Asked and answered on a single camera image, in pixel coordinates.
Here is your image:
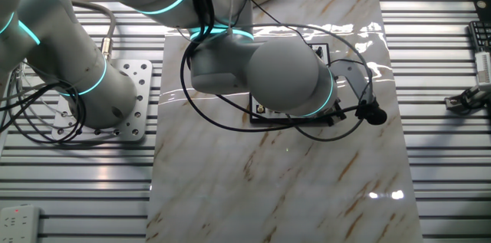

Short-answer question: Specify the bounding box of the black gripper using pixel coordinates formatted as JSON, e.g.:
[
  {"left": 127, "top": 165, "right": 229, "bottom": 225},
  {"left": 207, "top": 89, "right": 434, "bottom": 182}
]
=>
[{"left": 325, "top": 99, "right": 348, "bottom": 127}]

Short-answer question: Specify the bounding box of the black-framed magnetic chessboard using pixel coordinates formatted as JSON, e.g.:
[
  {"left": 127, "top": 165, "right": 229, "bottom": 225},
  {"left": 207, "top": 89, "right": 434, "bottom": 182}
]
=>
[{"left": 248, "top": 42, "right": 338, "bottom": 126}]

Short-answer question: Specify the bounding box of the black foam-covered microphone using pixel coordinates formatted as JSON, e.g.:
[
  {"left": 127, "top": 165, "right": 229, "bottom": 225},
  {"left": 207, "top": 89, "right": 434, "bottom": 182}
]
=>
[{"left": 354, "top": 97, "right": 388, "bottom": 126}]

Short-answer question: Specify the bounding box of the glossy marble-pattern mat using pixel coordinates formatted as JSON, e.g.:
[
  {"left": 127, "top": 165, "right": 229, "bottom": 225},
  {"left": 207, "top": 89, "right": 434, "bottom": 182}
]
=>
[{"left": 144, "top": 0, "right": 423, "bottom": 243}]

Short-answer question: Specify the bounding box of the white ribbed device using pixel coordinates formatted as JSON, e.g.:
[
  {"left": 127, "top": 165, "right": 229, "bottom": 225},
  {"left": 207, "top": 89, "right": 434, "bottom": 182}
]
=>
[{"left": 474, "top": 51, "right": 491, "bottom": 85}]

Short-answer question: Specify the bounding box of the black keyboard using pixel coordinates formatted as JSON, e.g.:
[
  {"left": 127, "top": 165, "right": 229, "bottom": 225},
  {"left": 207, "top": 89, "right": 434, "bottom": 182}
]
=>
[{"left": 468, "top": 20, "right": 491, "bottom": 53}]

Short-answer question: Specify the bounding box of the black plate with hole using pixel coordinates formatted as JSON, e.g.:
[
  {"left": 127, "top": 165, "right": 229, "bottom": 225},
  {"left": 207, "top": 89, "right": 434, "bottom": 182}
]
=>
[{"left": 472, "top": 0, "right": 491, "bottom": 21}]

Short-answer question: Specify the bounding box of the white power strip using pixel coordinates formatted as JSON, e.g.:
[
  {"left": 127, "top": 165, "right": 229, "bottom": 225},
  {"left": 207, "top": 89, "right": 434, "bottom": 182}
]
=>
[{"left": 0, "top": 204, "right": 41, "bottom": 243}]

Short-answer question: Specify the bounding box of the long black cable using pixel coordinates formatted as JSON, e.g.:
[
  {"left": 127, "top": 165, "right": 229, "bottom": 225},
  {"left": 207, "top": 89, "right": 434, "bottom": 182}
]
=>
[
  {"left": 214, "top": 93, "right": 364, "bottom": 127},
  {"left": 179, "top": 0, "right": 346, "bottom": 133}
]

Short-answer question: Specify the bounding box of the thin black microphone cable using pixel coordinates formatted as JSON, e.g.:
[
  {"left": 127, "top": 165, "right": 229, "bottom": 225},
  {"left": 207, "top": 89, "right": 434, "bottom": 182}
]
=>
[{"left": 248, "top": 0, "right": 375, "bottom": 83}]

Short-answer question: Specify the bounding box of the metal clamp mount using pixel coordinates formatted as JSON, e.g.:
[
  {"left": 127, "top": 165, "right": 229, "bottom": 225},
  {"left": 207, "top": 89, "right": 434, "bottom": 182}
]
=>
[{"left": 444, "top": 84, "right": 491, "bottom": 116}]

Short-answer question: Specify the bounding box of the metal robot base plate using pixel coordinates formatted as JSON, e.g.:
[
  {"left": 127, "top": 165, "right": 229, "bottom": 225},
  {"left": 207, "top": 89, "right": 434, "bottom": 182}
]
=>
[{"left": 51, "top": 58, "right": 153, "bottom": 143}]

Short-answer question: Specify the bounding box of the grey cable with metal connector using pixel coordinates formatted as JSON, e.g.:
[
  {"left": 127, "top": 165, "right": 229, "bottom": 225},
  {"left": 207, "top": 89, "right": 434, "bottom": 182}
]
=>
[{"left": 71, "top": 0, "right": 117, "bottom": 62}]

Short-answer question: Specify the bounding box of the black base cable bundle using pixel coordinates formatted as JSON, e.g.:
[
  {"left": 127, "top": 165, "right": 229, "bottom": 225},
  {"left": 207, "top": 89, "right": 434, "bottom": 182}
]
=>
[{"left": 0, "top": 62, "right": 87, "bottom": 144}]

